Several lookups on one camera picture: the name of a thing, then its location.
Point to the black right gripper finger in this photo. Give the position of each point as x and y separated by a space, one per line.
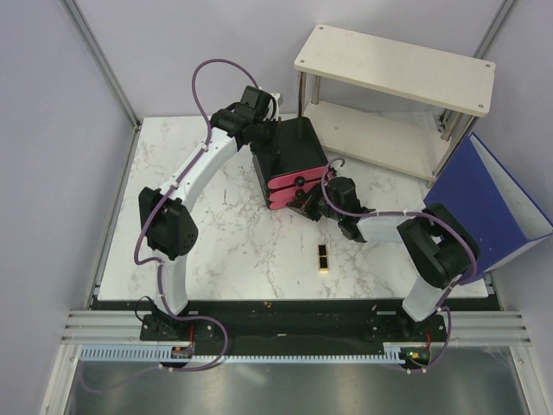
310 212
311 199

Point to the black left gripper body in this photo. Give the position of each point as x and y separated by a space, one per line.
266 142

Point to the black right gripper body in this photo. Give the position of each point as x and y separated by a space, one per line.
333 214

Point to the pink bottom drawer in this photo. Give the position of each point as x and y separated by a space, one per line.
283 203

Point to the gold black lipstick case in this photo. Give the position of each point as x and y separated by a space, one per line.
322 258

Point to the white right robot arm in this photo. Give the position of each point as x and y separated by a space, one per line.
441 249

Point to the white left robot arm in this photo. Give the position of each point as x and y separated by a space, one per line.
168 232

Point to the black drawer cabinet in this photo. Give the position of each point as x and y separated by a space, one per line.
300 149

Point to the white two-tier shelf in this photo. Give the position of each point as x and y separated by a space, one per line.
389 103

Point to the blue binder folder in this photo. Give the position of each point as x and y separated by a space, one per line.
476 188

